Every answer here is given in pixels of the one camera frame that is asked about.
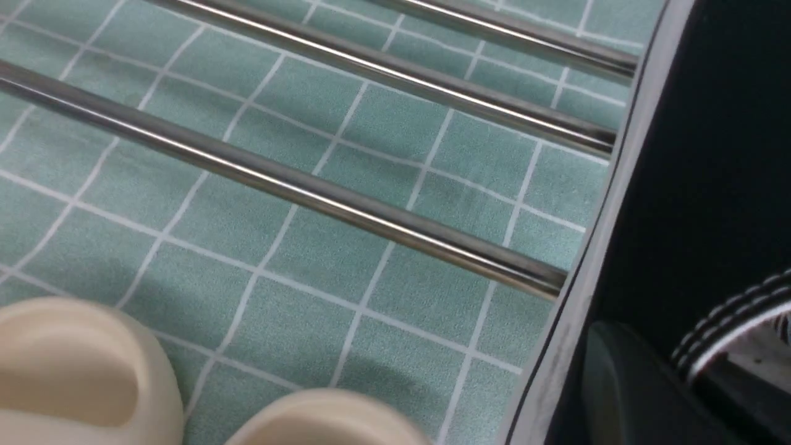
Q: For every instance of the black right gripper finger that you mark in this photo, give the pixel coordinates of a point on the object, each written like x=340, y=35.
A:
x=631, y=396

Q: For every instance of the black canvas sneaker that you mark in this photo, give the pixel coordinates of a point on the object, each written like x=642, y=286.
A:
x=689, y=244

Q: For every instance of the metal shoe rack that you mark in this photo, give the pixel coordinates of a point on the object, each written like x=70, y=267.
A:
x=405, y=228

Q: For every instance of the right cream slide slipper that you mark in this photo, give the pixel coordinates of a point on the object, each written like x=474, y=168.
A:
x=328, y=416

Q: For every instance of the cream slide slipper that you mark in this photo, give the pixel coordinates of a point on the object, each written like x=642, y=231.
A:
x=78, y=372
x=328, y=416

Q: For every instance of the green checked tablecloth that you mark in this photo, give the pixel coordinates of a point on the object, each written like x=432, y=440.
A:
x=253, y=297

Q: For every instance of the left cream slide slipper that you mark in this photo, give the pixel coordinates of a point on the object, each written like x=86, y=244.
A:
x=78, y=372

